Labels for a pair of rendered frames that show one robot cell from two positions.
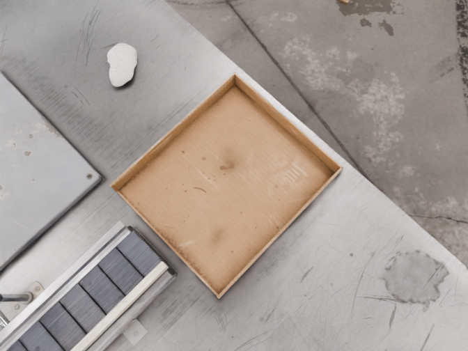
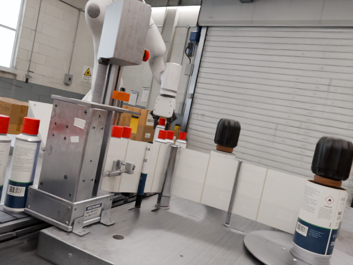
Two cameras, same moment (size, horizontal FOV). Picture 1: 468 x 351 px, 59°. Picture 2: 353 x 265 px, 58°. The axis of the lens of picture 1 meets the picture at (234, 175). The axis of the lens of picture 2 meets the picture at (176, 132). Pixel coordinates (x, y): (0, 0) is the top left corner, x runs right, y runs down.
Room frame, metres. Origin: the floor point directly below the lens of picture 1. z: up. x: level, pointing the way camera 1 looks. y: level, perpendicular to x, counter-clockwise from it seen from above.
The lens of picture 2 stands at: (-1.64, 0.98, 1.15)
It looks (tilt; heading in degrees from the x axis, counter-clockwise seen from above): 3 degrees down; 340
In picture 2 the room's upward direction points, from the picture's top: 12 degrees clockwise
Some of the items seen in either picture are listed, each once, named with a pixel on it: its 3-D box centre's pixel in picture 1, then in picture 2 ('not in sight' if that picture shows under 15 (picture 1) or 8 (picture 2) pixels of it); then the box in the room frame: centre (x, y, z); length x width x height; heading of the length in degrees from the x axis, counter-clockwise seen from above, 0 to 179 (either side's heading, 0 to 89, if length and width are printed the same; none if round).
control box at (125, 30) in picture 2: not in sight; (123, 34); (-0.55, 0.84, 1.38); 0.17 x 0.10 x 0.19; 11
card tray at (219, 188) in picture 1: (227, 179); not in sight; (0.19, 0.01, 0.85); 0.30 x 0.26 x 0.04; 136
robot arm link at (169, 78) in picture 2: not in sight; (170, 77); (-0.11, 0.51, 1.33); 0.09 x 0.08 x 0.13; 10
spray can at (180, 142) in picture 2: not in sight; (178, 153); (-0.27, 0.45, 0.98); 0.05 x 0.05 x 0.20
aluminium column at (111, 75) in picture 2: not in sight; (108, 98); (-0.46, 0.83, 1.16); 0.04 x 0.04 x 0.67; 46
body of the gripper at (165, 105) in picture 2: not in sight; (165, 105); (-0.12, 0.51, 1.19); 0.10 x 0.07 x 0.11; 46
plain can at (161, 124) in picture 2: not in sight; (158, 138); (-0.12, 0.51, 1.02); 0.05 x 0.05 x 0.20
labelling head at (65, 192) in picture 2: not in sight; (79, 160); (-0.90, 0.93, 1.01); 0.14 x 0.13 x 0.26; 136
